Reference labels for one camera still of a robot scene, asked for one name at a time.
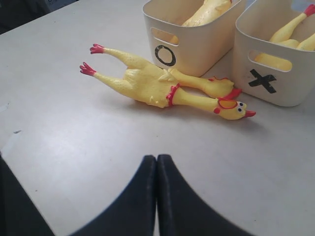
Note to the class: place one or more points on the cream bin marked O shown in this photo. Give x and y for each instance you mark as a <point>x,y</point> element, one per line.
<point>191,50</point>

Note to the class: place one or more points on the cream bin marked X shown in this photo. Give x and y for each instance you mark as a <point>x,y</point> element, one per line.
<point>274,52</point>

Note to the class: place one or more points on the whole yellow rubber chicken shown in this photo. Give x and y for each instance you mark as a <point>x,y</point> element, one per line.
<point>207,12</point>
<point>145,82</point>

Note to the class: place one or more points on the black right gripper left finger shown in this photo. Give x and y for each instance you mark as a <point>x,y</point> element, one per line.
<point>133,212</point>

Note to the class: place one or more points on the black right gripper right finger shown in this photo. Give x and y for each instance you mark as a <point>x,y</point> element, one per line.
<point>181,212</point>

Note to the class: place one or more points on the headless yellow rubber chicken body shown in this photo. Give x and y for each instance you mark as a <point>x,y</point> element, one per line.
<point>283,37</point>

